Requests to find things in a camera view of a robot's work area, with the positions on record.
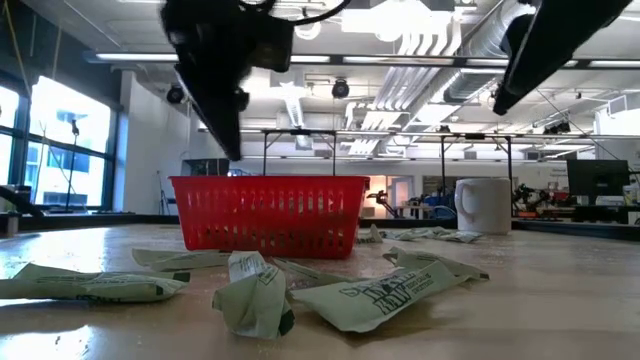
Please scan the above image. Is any black background screen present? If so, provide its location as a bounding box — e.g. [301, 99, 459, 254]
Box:
[182, 158, 231, 177]

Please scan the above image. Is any large glass window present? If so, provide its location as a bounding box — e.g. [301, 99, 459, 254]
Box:
[0, 74, 118, 211]

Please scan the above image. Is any black computer monitor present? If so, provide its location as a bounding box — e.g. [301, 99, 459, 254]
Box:
[566, 159, 632, 207]

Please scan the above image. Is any black tripod stand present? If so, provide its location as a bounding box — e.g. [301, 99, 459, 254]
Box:
[63, 118, 84, 212]

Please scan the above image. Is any red plastic mesh basket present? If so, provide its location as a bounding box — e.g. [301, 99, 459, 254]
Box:
[168, 175, 372, 260]

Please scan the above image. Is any black background rig frame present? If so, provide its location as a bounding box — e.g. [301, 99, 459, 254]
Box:
[439, 132, 515, 181]
[261, 128, 338, 177]

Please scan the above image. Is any green white stevia packet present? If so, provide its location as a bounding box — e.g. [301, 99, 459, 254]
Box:
[291, 259, 471, 335]
[0, 273, 190, 305]
[12, 262, 192, 284]
[437, 229, 485, 245]
[272, 257, 354, 287]
[356, 224, 385, 246]
[211, 250, 297, 341]
[380, 226, 444, 243]
[131, 248, 232, 273]
[382, 246, 491, 282]

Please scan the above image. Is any white ceramic mug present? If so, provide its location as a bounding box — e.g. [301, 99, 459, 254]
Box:
[453, 177, 513, 236]

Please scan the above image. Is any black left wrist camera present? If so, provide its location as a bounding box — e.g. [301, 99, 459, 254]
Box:
[248, 14, 296, 74]

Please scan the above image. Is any silver air duct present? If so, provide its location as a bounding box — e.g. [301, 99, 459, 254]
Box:
[442, 0, 532, 105]

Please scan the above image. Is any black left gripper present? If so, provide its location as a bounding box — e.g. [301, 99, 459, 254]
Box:
[159, 0, 251, 162]

